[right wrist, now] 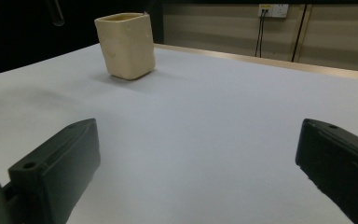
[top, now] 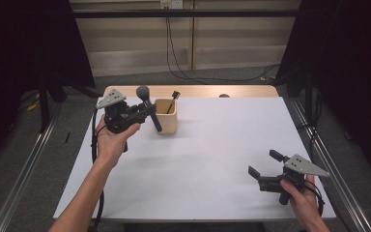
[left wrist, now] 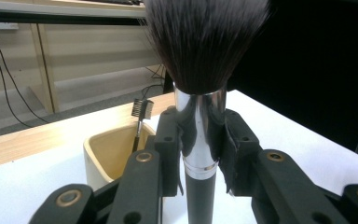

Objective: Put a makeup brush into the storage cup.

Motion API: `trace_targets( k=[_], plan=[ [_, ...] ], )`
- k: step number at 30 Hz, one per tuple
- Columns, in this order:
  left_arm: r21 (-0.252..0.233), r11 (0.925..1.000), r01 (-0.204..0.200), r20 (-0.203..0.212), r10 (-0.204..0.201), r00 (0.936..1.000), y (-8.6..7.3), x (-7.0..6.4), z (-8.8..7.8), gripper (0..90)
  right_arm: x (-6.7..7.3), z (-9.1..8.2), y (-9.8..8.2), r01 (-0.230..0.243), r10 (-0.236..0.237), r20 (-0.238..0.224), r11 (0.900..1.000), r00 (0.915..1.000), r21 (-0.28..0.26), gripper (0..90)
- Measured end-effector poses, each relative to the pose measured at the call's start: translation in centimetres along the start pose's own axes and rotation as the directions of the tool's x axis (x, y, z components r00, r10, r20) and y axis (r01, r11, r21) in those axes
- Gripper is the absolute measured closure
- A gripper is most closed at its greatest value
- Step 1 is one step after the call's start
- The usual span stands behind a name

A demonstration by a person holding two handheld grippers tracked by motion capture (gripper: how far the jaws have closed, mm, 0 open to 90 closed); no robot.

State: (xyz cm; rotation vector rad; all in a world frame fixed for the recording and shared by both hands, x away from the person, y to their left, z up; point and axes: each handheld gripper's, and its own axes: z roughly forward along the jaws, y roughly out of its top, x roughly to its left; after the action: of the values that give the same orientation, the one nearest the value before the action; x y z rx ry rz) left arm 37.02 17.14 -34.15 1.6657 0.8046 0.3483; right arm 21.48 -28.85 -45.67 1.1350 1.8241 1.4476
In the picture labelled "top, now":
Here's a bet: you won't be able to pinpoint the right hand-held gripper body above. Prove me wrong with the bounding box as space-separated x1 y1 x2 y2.
258 154 330 206

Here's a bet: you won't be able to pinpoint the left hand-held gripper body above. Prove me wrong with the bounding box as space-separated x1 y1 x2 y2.
96 88 139 134

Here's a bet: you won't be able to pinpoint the thick black makeup brush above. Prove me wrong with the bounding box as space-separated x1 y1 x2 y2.
135 85 163 133

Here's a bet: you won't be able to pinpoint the beige square cup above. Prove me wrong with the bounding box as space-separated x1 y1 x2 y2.
154 98 179 135

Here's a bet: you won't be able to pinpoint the thin black makeup brush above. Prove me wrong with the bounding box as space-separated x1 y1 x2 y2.
166 90 182 115

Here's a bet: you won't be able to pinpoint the person's right hand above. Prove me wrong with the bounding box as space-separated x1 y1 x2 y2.
279 175 324 226

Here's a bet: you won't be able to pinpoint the person's left hand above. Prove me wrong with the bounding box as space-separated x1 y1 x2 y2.
96 115 142 168

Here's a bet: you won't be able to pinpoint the white table cover sheet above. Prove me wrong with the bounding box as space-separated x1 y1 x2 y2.
52 96 337 223

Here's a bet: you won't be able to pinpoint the wooden table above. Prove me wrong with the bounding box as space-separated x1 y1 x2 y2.
103 84 279 99

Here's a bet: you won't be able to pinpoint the black metal stand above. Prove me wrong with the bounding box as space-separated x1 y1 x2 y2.
38 75 67 133

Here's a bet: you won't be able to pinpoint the dark curtain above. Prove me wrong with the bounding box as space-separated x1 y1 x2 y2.
0 0 96 168
274 0 371 185

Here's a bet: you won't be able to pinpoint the black horizontal bar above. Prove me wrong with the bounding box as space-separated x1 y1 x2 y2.
71 9 299 18

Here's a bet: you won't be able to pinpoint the right hand-held gripper cable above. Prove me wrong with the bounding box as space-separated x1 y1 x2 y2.
303 179 326 217

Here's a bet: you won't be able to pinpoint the hand-held gripper cable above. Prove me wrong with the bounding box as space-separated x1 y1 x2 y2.
91 109 106 230
303 179 326 217

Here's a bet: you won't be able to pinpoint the black floor cables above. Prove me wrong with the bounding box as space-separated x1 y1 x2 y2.
298 93 323 156

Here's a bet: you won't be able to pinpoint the aluminium rail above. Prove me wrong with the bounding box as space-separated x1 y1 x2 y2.
0 100 67 232
289 98 371 232

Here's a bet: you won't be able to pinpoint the left hand-held gripper cable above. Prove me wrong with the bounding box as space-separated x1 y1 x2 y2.
91 109 106 230

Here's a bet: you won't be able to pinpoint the black wall cable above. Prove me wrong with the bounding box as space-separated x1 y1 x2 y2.
164 17 209 85
168 17 282 83

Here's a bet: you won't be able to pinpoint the white wall socket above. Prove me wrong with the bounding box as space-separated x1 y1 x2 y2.
159 0 184 10

